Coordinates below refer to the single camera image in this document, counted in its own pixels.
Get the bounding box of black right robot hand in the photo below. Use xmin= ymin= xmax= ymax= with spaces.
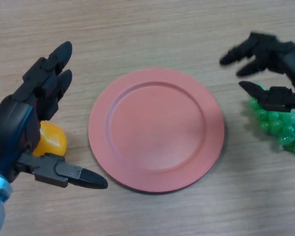
xmin=219 ymin=31 xmax=295 ymax=113

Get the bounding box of green grapes bunch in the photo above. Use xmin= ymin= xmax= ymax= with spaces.
xmin=248 ymin=82 xmax=295 ymax=155

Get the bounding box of pink round plate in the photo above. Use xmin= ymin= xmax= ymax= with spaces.
xmin=88 ymin=68 xmax=226 ymax=195

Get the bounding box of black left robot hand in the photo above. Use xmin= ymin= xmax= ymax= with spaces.
xmin=0 ymin=41 xmax=109 ymax=190

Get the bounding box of yellow orange pear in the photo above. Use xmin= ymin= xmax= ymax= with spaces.
xmin=32 ymin=122 xmax=67 ymax=158

